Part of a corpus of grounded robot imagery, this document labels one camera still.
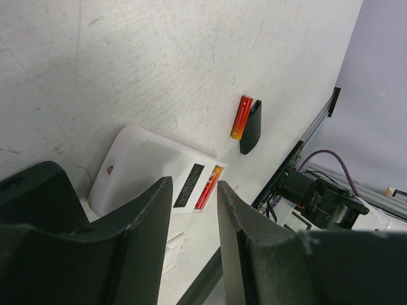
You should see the black battery cover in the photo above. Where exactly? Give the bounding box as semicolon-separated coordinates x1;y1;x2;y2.
239;100;262;155

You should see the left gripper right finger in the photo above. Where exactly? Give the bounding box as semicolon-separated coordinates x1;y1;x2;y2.
217;181;406;304

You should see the white red remote control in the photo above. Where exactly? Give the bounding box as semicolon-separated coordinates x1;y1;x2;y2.
88;125;226;217

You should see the red yellow battery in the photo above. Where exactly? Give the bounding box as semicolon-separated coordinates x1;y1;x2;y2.
230;95;253;140
195;166;224;210

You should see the aluminium rail frame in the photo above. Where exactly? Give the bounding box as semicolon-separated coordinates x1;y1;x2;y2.
251;87;406;221

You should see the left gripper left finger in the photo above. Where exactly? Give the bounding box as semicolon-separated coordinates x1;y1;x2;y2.
1;161;173;304

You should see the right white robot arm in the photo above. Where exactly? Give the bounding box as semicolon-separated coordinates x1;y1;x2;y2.
253;168;406;233

